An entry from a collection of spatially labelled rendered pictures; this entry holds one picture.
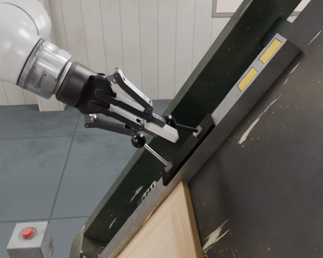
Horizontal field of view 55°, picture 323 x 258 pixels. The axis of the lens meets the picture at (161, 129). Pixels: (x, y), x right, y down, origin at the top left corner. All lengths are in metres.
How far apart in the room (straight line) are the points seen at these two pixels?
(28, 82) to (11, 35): 0.07
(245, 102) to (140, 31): 3.30
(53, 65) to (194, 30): 3.51
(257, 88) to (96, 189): 2.28
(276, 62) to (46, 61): 0.42
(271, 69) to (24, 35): 0.45
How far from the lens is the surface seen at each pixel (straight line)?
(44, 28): 0.67
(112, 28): 3.91
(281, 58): 0.66
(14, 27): 0.54
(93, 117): 0.59
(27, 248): 1.27
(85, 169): 3.04
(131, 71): 4.06
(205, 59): 0.90
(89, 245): 1.26
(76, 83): 0.53
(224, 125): 0.69
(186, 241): 0.65
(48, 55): 0.53
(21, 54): 0.53
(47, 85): 0.53
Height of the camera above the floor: 1.86
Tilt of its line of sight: 32 degrees down
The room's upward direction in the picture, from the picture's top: straight up
